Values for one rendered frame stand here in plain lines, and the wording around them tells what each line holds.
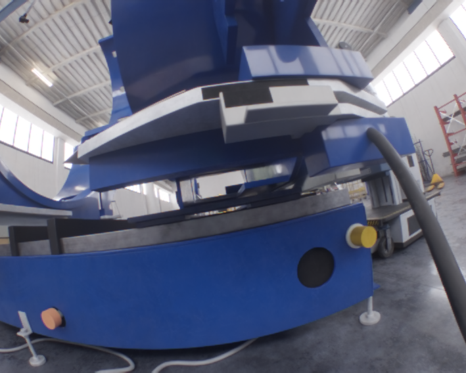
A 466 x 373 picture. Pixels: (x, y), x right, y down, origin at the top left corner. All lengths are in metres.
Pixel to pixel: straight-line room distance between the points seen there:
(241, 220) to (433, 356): 0.86
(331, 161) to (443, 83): 11.35
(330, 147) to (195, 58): 0.70
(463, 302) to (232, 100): 0.43
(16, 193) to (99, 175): 1.31
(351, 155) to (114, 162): 0.55
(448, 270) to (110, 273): 0.84
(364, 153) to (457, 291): 0.34
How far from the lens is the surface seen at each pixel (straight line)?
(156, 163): 0.52
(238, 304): 0.72
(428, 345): 0.93
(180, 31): 0.97
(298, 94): 0.41
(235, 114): 0.36
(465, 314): 0.27
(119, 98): 5.57
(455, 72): 11.47
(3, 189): 1.76
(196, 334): 0.78
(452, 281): 0.28
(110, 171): 0.56
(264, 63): 0.45
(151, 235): 0.74
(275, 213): 0.72
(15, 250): 1.23
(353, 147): 0.47
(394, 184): 2.36
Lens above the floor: 0.61
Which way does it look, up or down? 8 degrees up
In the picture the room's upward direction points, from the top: 11 degrees counter-clockwise
